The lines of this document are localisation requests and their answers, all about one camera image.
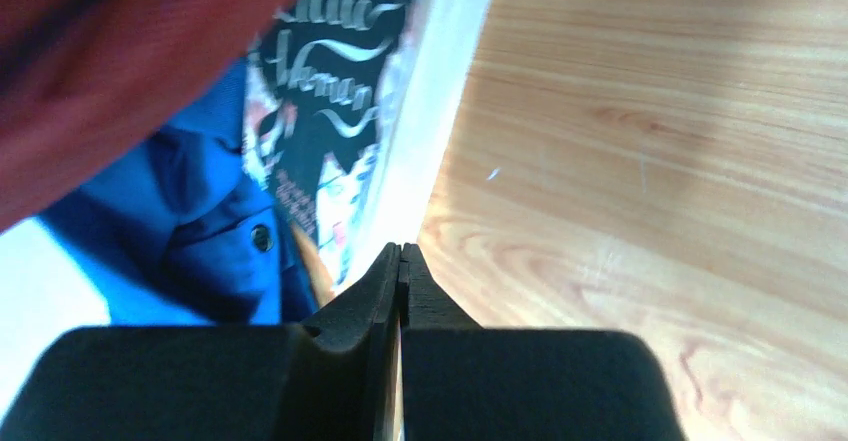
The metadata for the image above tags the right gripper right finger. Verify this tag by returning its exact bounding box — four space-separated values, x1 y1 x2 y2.
400 244 684 440

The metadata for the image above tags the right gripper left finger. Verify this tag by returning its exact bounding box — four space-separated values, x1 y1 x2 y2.
1 243 401 440

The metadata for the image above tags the little women book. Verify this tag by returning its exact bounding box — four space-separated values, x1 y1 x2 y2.
243 0 491 293

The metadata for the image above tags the red backpack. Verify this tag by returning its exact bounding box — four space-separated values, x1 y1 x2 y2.
1 0 295 228

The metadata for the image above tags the orange highlighter marker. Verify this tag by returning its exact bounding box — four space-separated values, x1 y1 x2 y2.
290 222 335 307

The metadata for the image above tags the blue shirt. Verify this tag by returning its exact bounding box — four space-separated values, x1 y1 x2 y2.
39 60 318 325

